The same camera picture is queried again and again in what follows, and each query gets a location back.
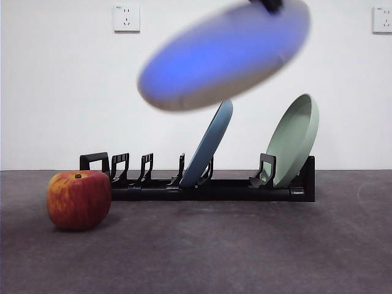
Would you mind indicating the blue plate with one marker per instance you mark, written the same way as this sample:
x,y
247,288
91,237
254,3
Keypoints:
x,y
208,144

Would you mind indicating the pale cream yellow plate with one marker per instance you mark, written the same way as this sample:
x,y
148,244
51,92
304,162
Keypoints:
x,y
214,61

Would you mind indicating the red yellow apple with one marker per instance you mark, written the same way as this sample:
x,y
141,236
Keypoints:
x,y
79,202

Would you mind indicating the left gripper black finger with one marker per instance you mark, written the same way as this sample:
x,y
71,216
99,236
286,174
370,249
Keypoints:
x,y
271,4

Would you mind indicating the black plate rack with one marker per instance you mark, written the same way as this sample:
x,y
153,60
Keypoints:
x,y
214,194

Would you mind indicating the green plate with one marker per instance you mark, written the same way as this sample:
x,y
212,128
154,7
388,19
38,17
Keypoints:
x,y
291,137

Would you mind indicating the white wall socket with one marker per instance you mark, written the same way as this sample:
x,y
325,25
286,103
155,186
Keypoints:
x,y
127,18
382,20

